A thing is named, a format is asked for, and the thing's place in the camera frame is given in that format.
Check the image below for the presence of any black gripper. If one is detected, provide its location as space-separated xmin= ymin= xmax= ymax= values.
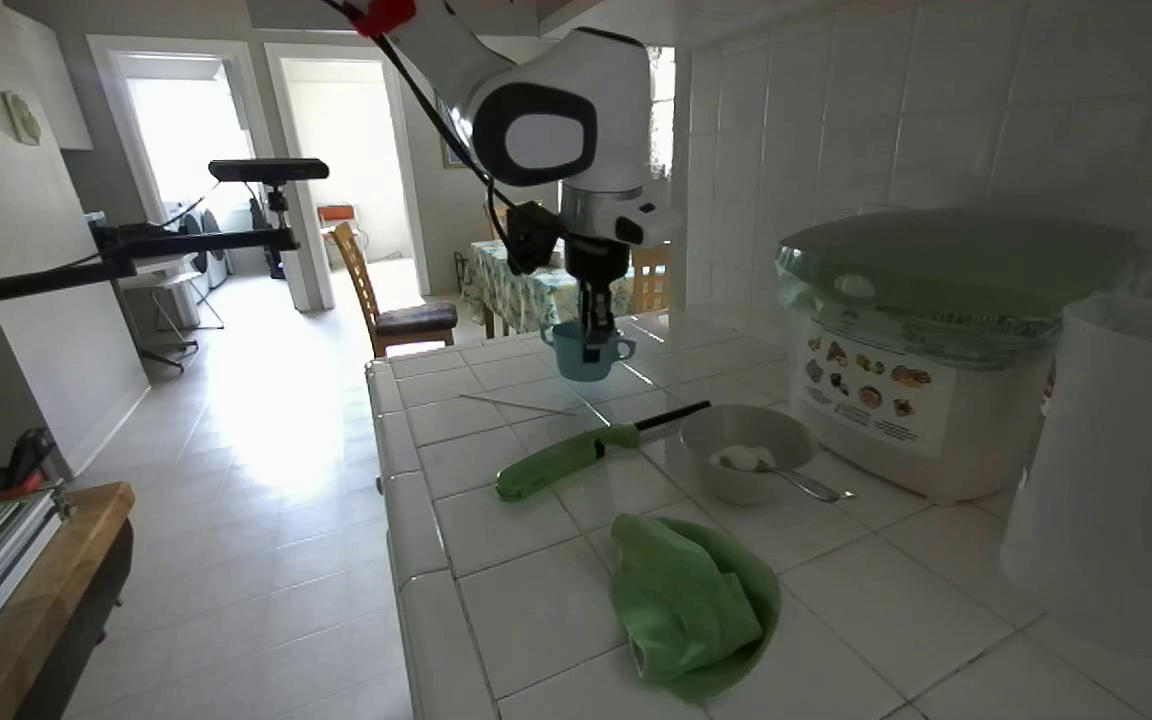
xmin=559 ymin=231 xmax=630 ymax=366

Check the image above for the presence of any blue plastic cup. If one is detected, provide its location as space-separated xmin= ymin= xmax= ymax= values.
xmin=539 ymin=316 xmax=640 ymax=389

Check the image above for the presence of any wooden slatted chair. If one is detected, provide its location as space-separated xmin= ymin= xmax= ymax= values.
xmin=629 ymin=240 xmax=676 ymax=319

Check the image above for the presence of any dining table floral tablecloth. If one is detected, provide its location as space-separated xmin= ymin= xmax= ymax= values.
xmin=456 ymin=234 xmax=640 ymax=340

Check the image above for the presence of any green stick lighter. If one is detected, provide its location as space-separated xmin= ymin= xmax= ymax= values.
xmin=490 ymin=395 xmax=714 ymax=506

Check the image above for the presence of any wooden chair dark seat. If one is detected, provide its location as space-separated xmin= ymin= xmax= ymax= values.
xmin=323 ymin=215 xmax=461 ymax=361

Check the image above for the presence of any white food in bowl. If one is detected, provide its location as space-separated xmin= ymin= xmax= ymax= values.
xmin=702 ymin=440 xmax=778 ymax=476

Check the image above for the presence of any grey bowl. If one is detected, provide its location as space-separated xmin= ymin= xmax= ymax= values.
xmin=676 ymin=399 xmax=820 ymax=510

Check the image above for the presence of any metal spoon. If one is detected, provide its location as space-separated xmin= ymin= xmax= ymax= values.
xmin=778 ymin=458 xmax=858 ymax=506

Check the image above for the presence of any green cloth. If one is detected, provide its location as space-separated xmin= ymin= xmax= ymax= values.
xmin=603 ymin=506 xmax=784 ymax=703

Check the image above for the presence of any white food steamer green lid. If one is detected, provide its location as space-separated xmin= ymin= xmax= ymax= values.
xmin=770 ymin=209 xmax=1146 ymax=506

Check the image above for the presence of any black boom bar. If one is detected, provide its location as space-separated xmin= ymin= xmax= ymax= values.
xmin=0 ymin=219 xmax=303 ymax=316

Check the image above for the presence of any large white container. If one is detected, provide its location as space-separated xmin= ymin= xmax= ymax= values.
xmin=994 ymin=289 xmax=1152 ymax=671

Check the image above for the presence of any red black tool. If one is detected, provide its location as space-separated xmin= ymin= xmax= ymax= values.
xmin=0 ymin=425 xmax=62 ymax=499

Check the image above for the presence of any wooden shelf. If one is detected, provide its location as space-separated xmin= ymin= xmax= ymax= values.
xmin=0 ymin=480 xmax=138 ymax=720

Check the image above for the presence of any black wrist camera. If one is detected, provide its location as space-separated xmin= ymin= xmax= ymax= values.
xmin=505 ymin=194 xmax=568 ymax=281

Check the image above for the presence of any black cable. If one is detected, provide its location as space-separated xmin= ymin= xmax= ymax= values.
xmin=371 ymin=27 xmax=529 ymax=240

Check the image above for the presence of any black camera on stand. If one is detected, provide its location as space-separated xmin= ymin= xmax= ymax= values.
xmin=205 ymin=152 xmax=336 ymax=215

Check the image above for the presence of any green wall ornament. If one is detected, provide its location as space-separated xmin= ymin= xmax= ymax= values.
xmin=0 ymin=86 xmax=46 ymax=152

